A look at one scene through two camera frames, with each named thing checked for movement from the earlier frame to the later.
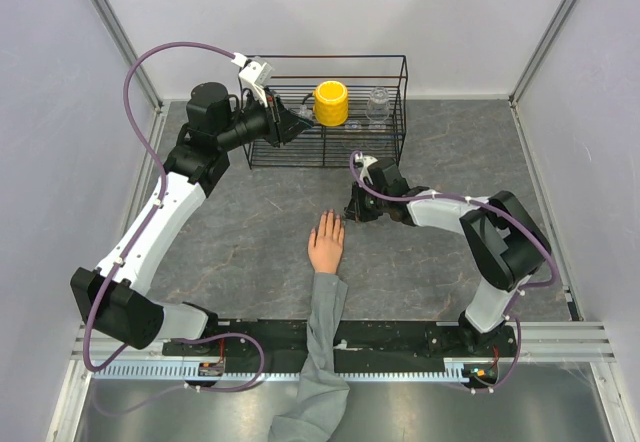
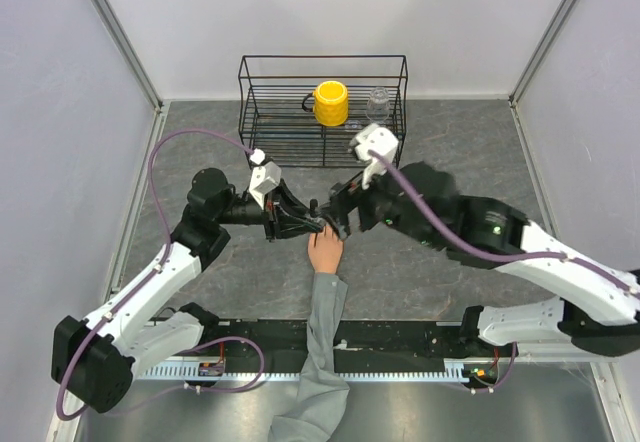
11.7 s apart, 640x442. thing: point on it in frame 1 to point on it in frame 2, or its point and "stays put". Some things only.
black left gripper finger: x=303 y=124 to x=304 y=228
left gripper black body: x=268 y=126 to x=274 y=221
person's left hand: x=326 y=249 stays put
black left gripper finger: x=287 y=120 to x=290 y=198
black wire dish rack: x=356 y=103 stays put
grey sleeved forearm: x=307 y=418 stays put
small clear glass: x=353 y=126 stays put
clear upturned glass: x=378 y=108 stays put
